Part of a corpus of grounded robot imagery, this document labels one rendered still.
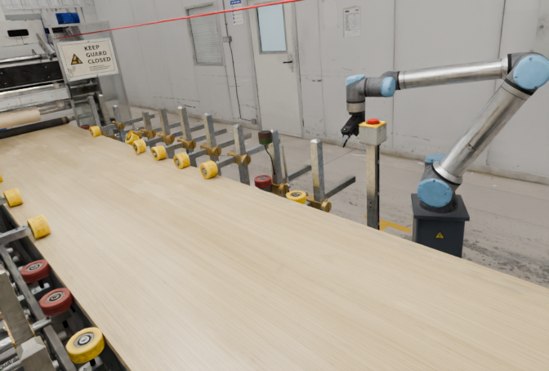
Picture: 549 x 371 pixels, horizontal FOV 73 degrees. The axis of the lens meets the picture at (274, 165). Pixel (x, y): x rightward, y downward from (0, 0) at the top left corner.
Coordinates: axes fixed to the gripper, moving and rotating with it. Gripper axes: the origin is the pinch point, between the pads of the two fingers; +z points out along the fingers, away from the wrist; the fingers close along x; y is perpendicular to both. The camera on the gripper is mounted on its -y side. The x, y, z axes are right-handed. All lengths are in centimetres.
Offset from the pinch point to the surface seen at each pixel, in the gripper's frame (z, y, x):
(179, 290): 4, -112, -19
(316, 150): -14.3, -40.3, -10.2
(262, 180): 3, -47, 18
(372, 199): 1, -40, -35
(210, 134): -11, -41, 65
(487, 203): 94, 162, -17
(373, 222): 10, -40, -36
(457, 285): 4, -63, -75
